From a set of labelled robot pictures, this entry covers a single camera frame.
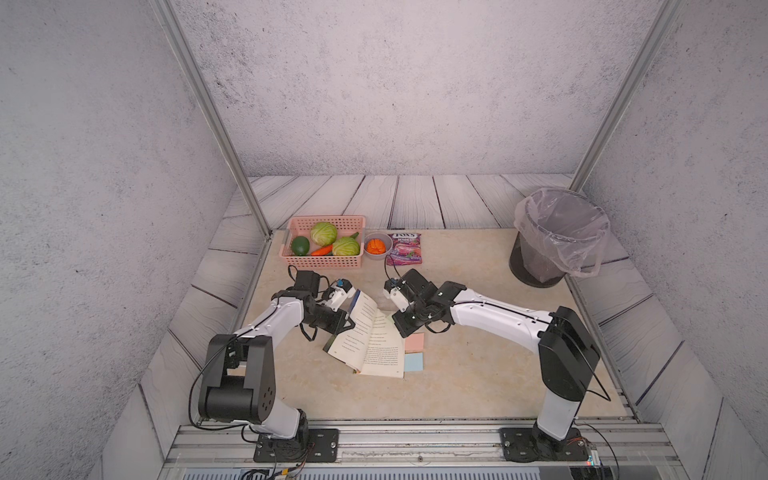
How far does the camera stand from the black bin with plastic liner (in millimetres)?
859

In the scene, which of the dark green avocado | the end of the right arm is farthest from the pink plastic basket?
the end of the right arm

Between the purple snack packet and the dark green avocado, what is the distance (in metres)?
0.31

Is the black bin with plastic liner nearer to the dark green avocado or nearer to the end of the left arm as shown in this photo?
the end of the left arm

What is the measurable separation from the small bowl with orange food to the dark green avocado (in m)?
0.24
